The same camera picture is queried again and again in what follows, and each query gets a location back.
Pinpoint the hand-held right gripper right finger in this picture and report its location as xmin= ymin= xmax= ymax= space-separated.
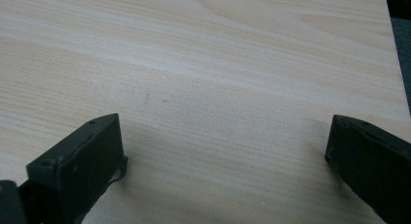
xmin=324 ymin=113 xmax=411 ymax=224

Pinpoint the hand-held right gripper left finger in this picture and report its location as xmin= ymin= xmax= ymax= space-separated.
xmin=18 ymin=112 xmax=129 ymax=224

